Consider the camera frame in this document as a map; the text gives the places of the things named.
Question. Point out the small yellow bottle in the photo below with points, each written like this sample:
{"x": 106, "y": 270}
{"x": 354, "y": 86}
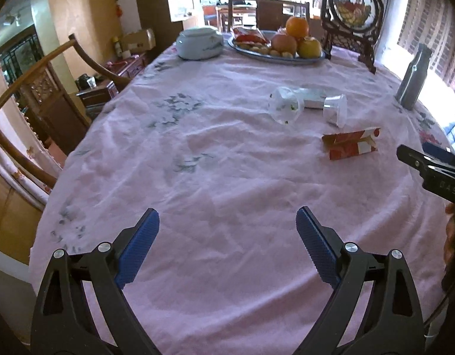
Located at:
{"x": 118, "y": 47}

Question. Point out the dark wooden side cabinet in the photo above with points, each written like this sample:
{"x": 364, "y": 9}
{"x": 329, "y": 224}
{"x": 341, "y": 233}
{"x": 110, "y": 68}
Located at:
{"x": 109, "y": 81}

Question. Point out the round decorative table screen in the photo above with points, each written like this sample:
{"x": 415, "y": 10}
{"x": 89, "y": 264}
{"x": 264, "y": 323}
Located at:
{"x": 355, "y": 5}

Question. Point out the beige cardboard box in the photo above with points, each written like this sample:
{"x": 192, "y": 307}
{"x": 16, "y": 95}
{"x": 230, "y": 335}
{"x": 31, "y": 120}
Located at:
{"x": 138, "y": 39}

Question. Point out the small clear plastic cup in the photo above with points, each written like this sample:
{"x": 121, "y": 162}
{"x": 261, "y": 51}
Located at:
{"x": 334, "y": 110}

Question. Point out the red paper box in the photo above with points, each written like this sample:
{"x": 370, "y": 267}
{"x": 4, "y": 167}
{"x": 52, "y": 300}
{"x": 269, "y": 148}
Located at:
{"x": 351, "y": 144}

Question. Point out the metal fruit tray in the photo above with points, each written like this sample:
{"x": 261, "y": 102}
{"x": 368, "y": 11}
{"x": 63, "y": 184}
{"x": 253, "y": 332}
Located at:
{"x": 249, "y": 56}

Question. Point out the brown striped curtain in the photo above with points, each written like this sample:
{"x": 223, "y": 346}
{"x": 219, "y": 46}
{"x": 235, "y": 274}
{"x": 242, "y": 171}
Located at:
{"x": 434, "y": 18}

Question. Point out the pink floral tablecloth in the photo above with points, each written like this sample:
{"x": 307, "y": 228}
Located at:
{"x": 220, "y": 177}

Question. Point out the yellow apple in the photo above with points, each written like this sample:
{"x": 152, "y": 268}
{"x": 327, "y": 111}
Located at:
{"x": 309, "y": 47}

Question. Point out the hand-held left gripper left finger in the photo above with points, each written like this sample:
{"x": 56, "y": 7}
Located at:
{"x": 137, "y": 249}

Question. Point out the red pomegranate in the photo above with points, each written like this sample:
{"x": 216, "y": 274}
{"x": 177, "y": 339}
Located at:
{"x": 284, "y": 43}

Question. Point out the curved wooden armchair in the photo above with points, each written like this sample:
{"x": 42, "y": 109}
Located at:
{"x": 35, "y": 92}

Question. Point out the glass cup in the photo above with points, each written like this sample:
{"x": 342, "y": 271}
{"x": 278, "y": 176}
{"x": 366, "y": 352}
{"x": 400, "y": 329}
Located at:
{"x": 87, "y": 82}

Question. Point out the silver foil packet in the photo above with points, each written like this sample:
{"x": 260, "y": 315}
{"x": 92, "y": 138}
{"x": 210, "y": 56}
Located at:
{"x": 313, "y": 98}

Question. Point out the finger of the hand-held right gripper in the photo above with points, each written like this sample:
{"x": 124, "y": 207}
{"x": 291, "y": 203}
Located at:
{"x": 438, "y": 152}
{"x": 410, "y": 155}

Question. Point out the grey metal bottle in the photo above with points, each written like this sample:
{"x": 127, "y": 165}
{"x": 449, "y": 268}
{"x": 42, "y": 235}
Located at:
{"x": 412, "y": 77}

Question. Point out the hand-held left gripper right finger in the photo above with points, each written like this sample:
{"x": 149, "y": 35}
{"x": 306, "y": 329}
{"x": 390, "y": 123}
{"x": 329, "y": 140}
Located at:
{"x": 318, "y": 247}

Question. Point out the white lidded porcelain bowl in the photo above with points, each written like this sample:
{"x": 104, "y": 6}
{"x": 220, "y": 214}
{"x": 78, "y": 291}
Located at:
{"x": 199, "y": 44}

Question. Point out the red snack packet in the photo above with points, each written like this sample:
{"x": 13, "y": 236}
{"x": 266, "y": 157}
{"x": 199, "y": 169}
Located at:
{"x": 249, "y": 35}

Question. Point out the orange fruit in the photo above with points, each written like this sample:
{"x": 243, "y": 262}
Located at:
{"x": 297, "y": 26}

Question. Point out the large clear plastic cup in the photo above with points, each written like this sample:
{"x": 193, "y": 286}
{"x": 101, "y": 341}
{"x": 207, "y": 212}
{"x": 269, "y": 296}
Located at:
{"x": 285, "y": 105}

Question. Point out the dark wooden dining chair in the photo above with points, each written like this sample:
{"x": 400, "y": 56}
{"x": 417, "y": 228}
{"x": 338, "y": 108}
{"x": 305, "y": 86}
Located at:
{"x": 272, "y": 13}

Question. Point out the pile of nuts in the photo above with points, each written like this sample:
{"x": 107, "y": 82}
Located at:
{"x": 255, "y": 48}

